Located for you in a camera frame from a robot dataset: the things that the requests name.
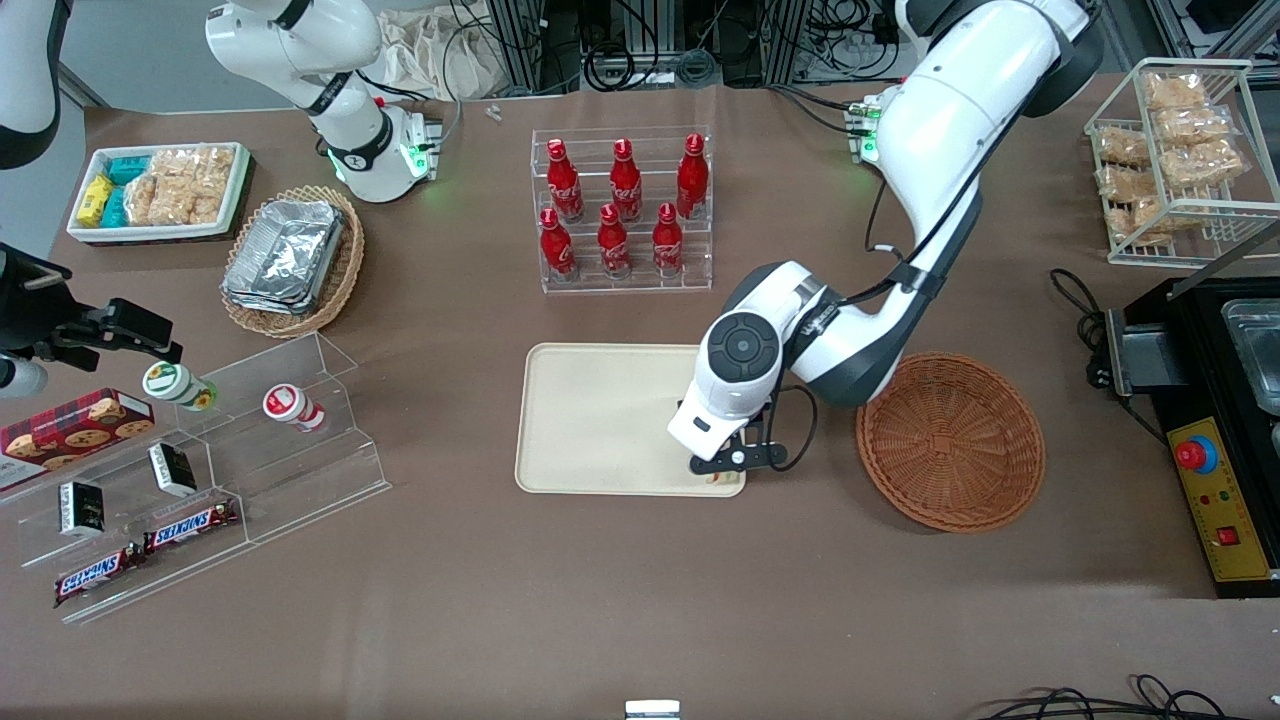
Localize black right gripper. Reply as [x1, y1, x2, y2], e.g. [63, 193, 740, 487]
[0, 243, 185, 373]

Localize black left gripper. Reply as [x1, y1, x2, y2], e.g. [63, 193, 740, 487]
[689, 440, 791, 476]

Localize beige rectangular serving tray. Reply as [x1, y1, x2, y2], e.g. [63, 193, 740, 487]
[515, 343, 747, 498]

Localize white rectangular snack tray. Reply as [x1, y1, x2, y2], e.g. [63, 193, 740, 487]
[66, 142, 253, 246]

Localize oval wicker basket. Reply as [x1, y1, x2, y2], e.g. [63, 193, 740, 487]
[220, 185, 366, 340]

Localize round brown wicker basket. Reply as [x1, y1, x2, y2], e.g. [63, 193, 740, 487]
[855, 351, 1047, 534]

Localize green sunflower lid cup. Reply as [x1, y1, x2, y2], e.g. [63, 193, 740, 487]
[141, 361, 218, 412]

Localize red tartan cookie box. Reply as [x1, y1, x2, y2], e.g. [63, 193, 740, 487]
[0, 388, 157, 492]

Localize small black white carton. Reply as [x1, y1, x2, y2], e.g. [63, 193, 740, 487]
[148, 442, 199, 498]
[58, 481, 108, 539]

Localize clear bag of rice crackers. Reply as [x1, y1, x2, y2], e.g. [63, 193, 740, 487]
[123, 172, 161, 227]
[150, 147, 235, 225]

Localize red lid yogurt cup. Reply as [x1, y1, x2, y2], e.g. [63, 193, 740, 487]
[263, 384, 328, 434]

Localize stack of aluminium foil trays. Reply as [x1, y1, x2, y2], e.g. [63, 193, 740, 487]
[222, 198, 347, 317]

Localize clear acrylic bottle rack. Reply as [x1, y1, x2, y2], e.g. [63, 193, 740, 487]
[529, 126, 714, 295]

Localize clear acrylic stepped shelf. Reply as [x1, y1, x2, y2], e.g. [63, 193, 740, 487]
[0, 332, 392, 626]

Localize Snickers chocolate bar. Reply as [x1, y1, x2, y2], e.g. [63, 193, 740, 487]
[143, 498, 241, 555]
[53, 545, 147, 609]

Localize red cola bottle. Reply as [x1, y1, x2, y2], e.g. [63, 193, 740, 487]
[546, 138, 585, 223]
[609, 138, 643, 223]
[676, 133, 709, 220]
[652, 202, 685, 278]
[597, 203, 633, 280]
[539, 207, 578, 282]

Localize white cloth bag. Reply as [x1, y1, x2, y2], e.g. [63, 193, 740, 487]
[378, 8, 506, 102]

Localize clear bag of fried snacks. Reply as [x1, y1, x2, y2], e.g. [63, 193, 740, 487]
[1158, 139, 1248, 189]
[1143, 71, 1209, 111]
[1104, 198, 1169, 248]
[1096, 164, 1153, 203]
[1093, 127, 1153, 168]
[1153, 104, 1239, 148]

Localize black countertop appliance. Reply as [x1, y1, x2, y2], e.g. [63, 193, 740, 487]
[1105, 274, 1280, 600]

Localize yellow control panel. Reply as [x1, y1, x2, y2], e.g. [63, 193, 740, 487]
[1166, 417, 1277, 584]

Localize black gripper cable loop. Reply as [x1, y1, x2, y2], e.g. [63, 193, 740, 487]
[768, 383, 818, 473]

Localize black appliance power cable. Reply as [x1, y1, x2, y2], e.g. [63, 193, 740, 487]
[1049, 267, 1171, 448]

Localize black floor cables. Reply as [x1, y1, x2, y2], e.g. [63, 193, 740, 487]
[978, 674, 1236, 720]

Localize white wire rack basket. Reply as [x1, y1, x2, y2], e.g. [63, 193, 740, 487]
[1084, 57, 1280, 268]

